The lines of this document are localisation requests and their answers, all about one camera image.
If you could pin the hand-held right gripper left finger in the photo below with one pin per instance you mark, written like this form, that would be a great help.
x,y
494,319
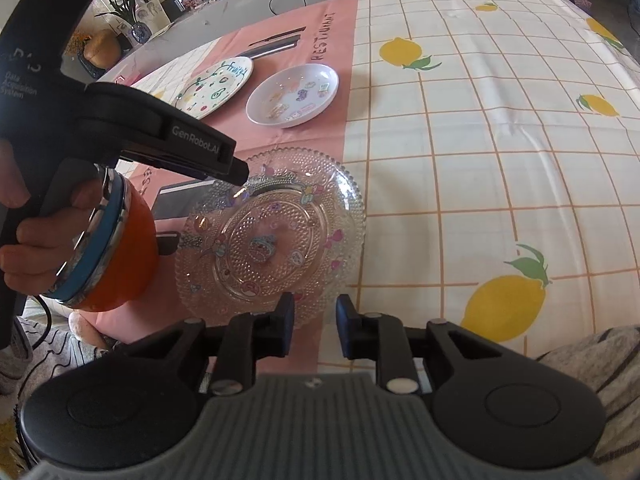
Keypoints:
x,y
286,325

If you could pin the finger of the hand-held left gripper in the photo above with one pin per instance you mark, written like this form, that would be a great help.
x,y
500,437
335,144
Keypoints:
x,y
230,170

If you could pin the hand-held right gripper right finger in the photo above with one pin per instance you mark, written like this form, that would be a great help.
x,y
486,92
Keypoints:
x,y
344,327

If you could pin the clear glass plate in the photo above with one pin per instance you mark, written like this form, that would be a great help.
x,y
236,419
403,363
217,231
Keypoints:
x,y
300,220

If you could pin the orange bowl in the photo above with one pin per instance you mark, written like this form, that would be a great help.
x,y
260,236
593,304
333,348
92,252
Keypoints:
x,y
130,250

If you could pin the person's left hand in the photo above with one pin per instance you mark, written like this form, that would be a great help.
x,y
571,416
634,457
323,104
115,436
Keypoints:
x,y
50,245

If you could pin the orange vase with dried flowers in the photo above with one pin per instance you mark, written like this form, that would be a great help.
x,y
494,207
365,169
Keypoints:
x,y
102,50

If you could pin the white fruit-print plate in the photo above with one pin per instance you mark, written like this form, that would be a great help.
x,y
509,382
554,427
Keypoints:
x,y
215,85

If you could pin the small white sticker plate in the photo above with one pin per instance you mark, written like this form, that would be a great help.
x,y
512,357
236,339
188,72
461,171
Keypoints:
x,y
280,90

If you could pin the plant in patterned vase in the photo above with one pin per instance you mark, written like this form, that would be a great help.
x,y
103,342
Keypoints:
x,y
140,32

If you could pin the white picture card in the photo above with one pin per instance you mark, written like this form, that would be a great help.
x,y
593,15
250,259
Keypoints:
x,y
157,12

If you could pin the white television cabinet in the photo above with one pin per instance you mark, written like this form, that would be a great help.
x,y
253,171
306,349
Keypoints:
x,y
225,15

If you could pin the striped grey clothing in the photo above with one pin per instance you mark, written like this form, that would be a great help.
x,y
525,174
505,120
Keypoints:
x,y
600,360

